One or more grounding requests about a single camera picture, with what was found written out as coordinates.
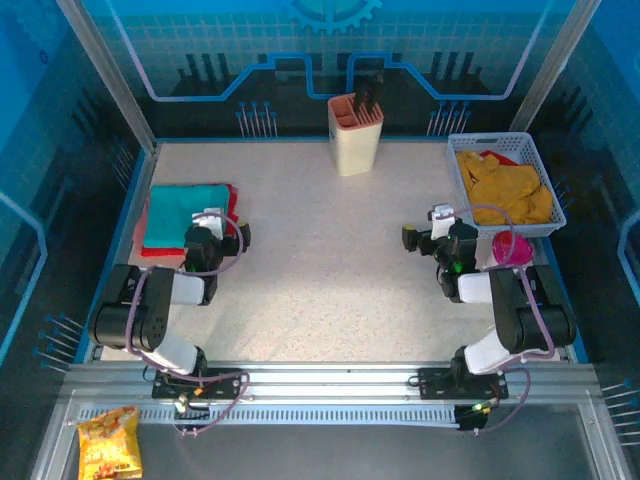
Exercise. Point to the yellow printed t-shirt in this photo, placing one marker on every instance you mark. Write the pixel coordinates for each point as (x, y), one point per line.
(505, 190)

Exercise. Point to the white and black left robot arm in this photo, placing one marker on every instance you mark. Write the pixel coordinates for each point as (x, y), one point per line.
(150, 320)

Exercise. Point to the red folded t-shirt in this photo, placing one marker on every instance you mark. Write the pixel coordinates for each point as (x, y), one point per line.
(234, 200)

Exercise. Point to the teal folded t-shirt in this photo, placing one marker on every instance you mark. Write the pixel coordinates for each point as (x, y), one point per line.
(170, 215)

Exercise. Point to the crumpled red t-shirt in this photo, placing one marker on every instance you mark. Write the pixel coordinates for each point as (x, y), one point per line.
(502, 159)

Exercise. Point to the beige knife block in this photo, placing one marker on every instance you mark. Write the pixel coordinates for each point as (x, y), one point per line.
(355, 145)

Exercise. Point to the white plastic mesh basket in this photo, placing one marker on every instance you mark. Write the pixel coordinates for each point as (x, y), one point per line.
(500, 142)

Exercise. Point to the black controller box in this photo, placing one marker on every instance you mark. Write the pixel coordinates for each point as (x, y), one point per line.
(472, 417)
(192, 412)

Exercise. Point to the yellow snack bag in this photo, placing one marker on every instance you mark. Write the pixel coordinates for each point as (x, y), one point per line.
(107, 445)

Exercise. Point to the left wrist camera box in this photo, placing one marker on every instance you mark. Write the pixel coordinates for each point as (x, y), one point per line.
(212, 225)

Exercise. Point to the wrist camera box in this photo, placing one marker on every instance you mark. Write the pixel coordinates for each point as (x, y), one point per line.
(442, 225)
(212, 225)

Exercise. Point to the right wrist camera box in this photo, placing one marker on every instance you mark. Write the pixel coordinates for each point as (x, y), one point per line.
(442, 225)

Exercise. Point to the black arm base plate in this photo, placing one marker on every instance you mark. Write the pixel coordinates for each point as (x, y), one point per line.
(440, 385)
(225, 385)

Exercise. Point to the aluminium mounting rail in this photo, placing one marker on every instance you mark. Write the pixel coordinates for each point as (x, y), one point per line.
(330, 380)

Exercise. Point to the aluminium frame post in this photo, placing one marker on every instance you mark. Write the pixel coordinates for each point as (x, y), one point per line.
(550, 65)
(111, 75)

